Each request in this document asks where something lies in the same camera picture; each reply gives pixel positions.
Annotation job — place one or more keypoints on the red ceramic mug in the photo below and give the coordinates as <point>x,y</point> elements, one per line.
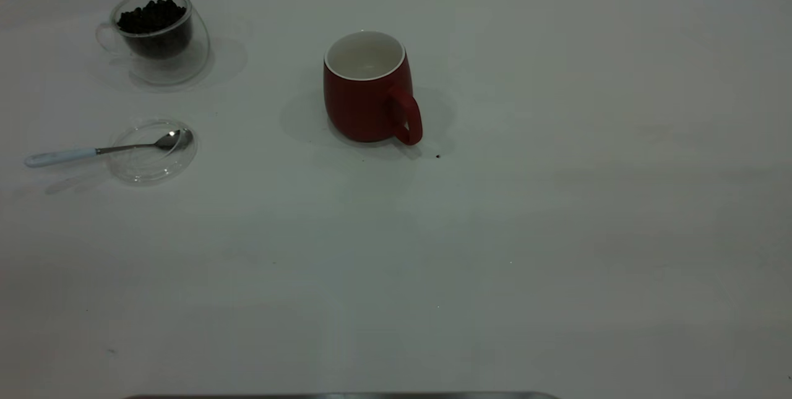
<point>362,108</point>

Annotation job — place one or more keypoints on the clear glass cup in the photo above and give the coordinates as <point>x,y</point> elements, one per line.
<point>179,62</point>

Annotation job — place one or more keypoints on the pile of coffee beans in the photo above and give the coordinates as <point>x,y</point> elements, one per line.
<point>151,15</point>

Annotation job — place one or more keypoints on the clear glass saucer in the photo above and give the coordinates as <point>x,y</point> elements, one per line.
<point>145,167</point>

